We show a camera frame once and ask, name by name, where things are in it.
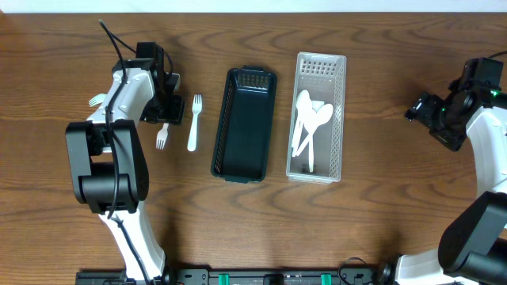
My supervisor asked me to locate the pale green plastic fork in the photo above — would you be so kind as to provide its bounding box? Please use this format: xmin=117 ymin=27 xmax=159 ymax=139
xmin=89 ymin=93 xmax=107 ymax=107

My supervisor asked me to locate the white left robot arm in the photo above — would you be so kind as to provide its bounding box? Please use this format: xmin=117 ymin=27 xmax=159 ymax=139
xmin=65 ymin=67 xmax=180 ymax=284

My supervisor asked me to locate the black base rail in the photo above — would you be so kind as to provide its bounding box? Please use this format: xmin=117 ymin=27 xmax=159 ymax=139
xmin=74 ymin=256 xmax=401 ymax=285

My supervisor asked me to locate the white plastic fork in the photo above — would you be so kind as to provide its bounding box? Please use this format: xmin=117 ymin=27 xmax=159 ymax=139
xmin=156 ymin=123 xmax=169 ymax=150
xmin=187 ymin=94 xmax=203 ymax=152

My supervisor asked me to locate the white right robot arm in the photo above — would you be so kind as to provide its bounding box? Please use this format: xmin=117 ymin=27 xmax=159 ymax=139
xmin=391 ymin=90 xmax=506 ymax=284

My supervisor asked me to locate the white plastic spoon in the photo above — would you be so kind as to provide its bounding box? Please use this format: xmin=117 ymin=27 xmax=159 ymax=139
xmin=295 ymin=104 xmax=334 ymax=156
xmin=305 ymin=101 xmax=324 ymax=173
xmin=292 ymin=89 xmax=312 ymax=157

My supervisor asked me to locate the white plastic basket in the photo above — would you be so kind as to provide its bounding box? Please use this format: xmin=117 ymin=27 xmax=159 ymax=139
xmin=286 ymin=52 xmax=347 ymax=184

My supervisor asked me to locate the dark green plastic basket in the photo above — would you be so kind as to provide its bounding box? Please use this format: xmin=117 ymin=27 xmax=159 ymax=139
xmin=211 ymin=66 xmax=277 ymax=184

